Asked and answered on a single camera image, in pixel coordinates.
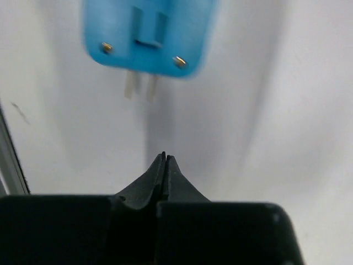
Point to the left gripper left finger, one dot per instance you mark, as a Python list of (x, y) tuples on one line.
[(84, 229)]

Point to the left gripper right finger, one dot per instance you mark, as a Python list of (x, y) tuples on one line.
[(194, 230)]

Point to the small blue adapter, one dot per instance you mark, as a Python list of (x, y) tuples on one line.
[(160, 38)]

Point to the front aluminium rail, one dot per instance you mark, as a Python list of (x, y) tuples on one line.
[(13, 181)]

